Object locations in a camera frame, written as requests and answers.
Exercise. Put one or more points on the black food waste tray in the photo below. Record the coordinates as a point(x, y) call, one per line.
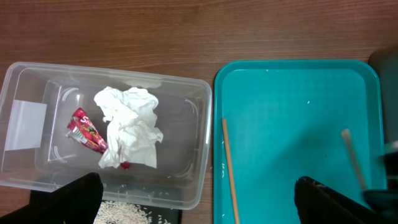
point(155, 214)

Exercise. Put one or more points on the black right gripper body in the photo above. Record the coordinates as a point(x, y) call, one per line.
point(384, 186)

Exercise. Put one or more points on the clear plastic waste bin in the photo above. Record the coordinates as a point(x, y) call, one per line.
point(38, 100)

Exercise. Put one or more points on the teal serving tray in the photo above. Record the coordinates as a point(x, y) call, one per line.
point(285, 119)

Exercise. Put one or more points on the spilled rice pile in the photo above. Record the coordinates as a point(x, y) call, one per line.
point(111, 212)

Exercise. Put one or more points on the white tissue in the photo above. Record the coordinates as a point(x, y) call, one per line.
point(131, 133)

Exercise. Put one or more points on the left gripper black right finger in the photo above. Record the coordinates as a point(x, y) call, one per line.
point(317, 204)

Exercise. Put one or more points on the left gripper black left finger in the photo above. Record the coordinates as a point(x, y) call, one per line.
point(74, 203)

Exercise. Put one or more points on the red snack wrapper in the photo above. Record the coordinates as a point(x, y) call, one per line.
point(82, 130)

